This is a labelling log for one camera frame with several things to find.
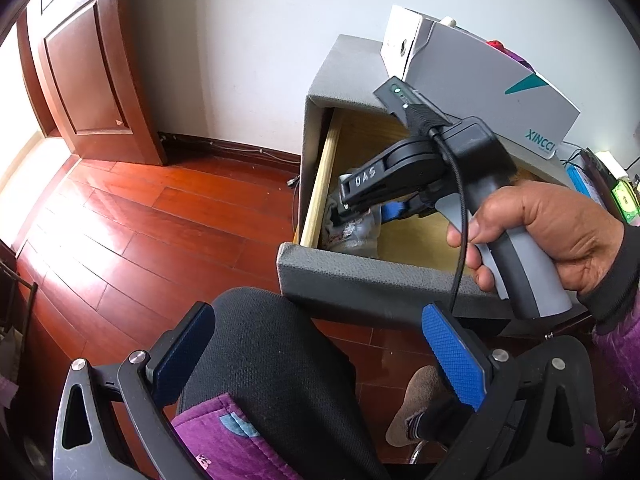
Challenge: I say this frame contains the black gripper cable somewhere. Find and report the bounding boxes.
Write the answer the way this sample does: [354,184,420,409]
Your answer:
[430,127,471,313]

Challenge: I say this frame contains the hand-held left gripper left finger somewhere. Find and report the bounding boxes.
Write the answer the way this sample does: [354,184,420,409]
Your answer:
[52,301,217,480]

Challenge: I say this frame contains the person's right hand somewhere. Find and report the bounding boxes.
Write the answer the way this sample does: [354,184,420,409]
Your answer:
[446,181,626,293]

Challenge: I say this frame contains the dark wooden side table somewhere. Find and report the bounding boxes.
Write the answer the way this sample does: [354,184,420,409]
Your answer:
[565,147,640,241]

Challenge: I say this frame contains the green tissue packet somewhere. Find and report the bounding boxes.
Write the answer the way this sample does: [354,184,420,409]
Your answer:
[612,180,640,221]

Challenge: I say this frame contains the brown wooden door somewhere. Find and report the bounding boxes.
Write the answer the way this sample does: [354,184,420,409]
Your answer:
[15,0,168,167]

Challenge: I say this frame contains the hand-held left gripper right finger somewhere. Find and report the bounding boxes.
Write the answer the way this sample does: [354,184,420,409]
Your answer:
[421,301,613,480]

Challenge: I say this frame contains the brown slipper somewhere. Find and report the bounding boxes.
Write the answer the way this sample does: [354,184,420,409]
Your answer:
[386,365,451,448]

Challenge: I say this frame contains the black floor cable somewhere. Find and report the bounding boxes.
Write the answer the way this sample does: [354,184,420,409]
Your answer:
[159,132,301,188]

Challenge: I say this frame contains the white cardboard box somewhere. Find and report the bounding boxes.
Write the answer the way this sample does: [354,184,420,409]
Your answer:
[380,5,582,161]

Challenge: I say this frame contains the dark metal rack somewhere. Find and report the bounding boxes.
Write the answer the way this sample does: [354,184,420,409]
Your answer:
[0,240,38,361]

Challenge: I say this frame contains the blue carton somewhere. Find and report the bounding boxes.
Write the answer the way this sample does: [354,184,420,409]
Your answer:
[567,165,598,201]

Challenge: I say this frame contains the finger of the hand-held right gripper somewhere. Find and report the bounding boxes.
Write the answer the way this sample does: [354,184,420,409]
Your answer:
[339,156,427,222]
[381,201,432,223]

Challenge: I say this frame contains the light blue underwear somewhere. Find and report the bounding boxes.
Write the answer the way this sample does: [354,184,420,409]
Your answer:
[322,200,383,255]

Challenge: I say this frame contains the person's leg in black trousers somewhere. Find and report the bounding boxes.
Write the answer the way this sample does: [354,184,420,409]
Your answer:
[177,287,391,480]

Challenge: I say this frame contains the purple quilted jacket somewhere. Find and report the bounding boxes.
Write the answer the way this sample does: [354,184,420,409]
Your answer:
[170,392,301,480]

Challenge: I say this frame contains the grey bedside cabinet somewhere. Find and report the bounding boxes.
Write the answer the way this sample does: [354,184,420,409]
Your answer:
[302,34,591,341]

